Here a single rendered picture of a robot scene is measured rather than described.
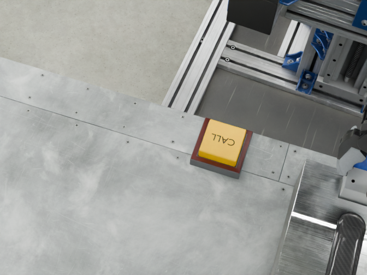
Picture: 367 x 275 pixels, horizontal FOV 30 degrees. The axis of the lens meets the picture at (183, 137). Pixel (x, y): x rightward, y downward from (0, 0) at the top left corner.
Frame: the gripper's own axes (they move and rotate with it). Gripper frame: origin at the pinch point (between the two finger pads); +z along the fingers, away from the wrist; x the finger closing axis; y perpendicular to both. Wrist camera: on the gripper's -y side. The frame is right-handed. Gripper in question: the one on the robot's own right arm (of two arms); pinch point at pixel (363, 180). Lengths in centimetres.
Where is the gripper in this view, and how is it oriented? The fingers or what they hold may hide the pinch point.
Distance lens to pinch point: 97.8
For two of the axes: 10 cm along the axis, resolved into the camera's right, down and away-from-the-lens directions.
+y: 3.1, -8.2, 4.7
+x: -9.5, -2.9, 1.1
